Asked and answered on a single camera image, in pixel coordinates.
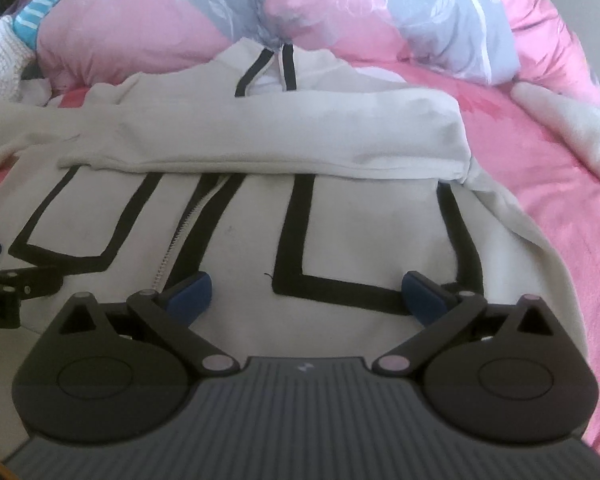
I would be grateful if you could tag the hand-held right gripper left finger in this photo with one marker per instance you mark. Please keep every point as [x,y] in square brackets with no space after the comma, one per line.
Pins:
[192,297]

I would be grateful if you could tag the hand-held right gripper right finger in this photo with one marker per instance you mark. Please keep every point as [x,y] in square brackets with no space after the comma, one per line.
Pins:
[422,297]

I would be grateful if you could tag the beige jacket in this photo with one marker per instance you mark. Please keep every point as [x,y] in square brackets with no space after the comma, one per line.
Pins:
[280,160]

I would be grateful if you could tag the white cloth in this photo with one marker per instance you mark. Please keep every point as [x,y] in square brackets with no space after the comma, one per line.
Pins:
[35,92]

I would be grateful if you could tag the white brown checked blanket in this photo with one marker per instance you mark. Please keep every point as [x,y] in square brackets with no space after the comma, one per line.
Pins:
[2,60]

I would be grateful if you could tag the turquoise striped cloth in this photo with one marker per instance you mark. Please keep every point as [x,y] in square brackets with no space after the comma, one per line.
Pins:
[35,15]

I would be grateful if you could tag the pink grey floral quilt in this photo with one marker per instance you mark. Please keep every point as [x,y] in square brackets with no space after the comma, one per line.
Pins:
[290,10]

